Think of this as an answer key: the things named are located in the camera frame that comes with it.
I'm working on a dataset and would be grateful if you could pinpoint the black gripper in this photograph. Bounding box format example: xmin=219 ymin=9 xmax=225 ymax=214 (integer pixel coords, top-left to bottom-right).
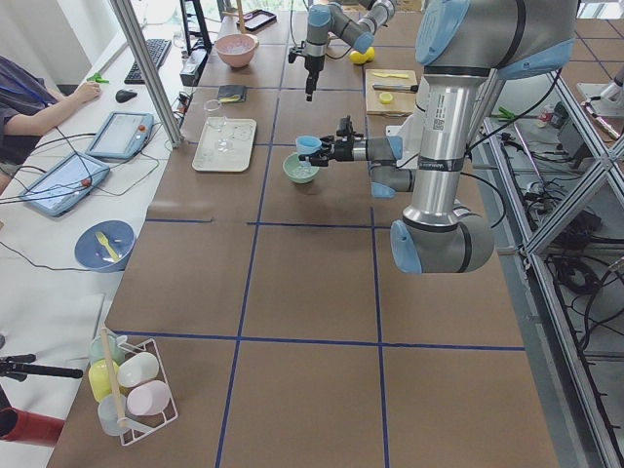
xmin=288 ymin=42 xmax=326 ymax=101
xmin=297 ymin=115 xmax=367 ymax=167

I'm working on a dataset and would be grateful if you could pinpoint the light blue plastic cup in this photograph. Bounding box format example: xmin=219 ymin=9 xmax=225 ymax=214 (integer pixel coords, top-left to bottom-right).
xmin=295 ymin=136 xmax=322 ymax=155

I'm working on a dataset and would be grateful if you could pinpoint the light green bowl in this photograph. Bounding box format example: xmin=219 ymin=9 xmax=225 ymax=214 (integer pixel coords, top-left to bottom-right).
xmin=282 ymin=153 xmax=320 ymax=184

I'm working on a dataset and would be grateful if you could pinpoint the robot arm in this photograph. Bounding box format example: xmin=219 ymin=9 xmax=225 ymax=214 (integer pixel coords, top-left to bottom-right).
xmin=298 ymin=1 xmax=578 ymax=274
xmin=288 ymin=0 xmax=397 ymax=101

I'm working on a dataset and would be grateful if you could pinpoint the person's forearm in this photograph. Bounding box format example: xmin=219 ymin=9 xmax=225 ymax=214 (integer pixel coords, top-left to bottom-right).
xmin=4 ymin=96 xmax=81 ymax=137

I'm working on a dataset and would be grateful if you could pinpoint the pink bowl with ice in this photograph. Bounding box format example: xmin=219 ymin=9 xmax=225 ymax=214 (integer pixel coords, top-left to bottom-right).
xmin=214 ymin=34 xmax=259 ymax=68

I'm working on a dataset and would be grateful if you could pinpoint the blue bowl with fork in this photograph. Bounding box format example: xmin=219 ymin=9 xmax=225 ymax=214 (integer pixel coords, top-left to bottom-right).
xmin=74 ymin=219 xmax=136 ymax=273

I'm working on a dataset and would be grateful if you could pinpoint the person's hand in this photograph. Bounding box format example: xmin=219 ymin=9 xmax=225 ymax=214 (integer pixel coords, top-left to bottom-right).
xmin=71 ymin=82 xmax=101 ymax=103

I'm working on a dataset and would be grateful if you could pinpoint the wooden cutting board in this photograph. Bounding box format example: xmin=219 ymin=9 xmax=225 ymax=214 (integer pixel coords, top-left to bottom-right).
xmin=365 ymin=69 xmax=418 ymax=115

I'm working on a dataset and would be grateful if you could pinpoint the lemon half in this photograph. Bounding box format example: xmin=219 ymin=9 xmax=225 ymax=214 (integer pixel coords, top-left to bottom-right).
xmin=378 ymin=92 xmax=394 ymax=104

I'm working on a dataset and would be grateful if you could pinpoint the grey folded cloth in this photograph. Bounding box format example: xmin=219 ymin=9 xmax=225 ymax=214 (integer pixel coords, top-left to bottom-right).
xmin=217 ymin=85 xmax=248 ymax=103

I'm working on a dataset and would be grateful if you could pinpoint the cream bear tray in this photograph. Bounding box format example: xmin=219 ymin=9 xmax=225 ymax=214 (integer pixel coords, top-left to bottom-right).
xmin=191 ymin=117 xmax=256 ymax=173

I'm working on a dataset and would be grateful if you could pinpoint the clear wine glass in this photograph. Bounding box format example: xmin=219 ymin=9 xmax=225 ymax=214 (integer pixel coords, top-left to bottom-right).
xmin=203 ymin=99 xmax=231 ymax=152

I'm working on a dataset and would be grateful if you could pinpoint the black keyboard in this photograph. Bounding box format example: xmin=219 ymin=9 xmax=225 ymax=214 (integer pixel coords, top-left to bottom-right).
xmin=123 ymin=38 xmax=174 ymax=86

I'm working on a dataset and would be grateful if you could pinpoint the black computer mouse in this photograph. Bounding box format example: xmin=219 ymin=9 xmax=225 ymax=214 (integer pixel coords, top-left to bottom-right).
xmin=115 ymin=90 xmax=137 ymax=103

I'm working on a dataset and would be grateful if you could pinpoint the blue teach pendant far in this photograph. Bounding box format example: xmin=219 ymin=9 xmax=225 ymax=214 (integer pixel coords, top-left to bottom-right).
xmin=86 ymin=111 xmax=154 ymax=161

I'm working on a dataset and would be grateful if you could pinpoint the blue teach pendant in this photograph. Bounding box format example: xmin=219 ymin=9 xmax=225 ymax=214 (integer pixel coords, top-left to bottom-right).
xmin=86 ymin=111 xmax=154 ymax=161
xmin=19 ymin=152 xmax=110 ymax=217

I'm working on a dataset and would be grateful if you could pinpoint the yellow fork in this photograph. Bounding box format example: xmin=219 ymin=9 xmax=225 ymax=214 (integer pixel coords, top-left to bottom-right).
xmin=96 ymin=231 xmax=120 ymax=263

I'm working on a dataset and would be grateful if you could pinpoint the blue teach pendant near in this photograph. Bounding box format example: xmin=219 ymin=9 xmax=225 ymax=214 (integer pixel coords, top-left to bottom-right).
xmin=19 ymin=152 xmax=110 ymax=217

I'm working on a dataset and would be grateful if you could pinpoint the white cup in rack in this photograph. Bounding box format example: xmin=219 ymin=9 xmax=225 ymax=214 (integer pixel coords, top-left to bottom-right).
xmin=117 ymin=352 xmax=160 ymax=388

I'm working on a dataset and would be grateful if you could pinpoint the pink cup in rack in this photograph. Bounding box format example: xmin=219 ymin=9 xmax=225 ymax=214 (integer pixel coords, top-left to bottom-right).
xmin=127 ymin=380 xmax=171 ymax=416

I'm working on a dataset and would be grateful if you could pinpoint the yellow cup in rack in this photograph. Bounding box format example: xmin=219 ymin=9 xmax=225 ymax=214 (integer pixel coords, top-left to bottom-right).
xmin=88 ymin=359 xmax=112 ymax=403

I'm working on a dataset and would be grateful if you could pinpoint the red cylinder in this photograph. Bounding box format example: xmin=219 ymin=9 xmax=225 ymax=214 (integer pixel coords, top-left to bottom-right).
xmin=1 ymin=408 xmax=64 ymax=447

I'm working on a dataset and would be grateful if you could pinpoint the aluminium frame post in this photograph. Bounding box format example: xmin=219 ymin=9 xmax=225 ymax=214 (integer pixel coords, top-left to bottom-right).
xmin=110 ymin=0 xmax=183 ymax=148

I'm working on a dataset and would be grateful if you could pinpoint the white wire cup rack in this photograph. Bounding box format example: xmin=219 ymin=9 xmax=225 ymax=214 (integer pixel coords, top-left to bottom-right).
xmin=97 ymin=328 xmax=178 ymax=447

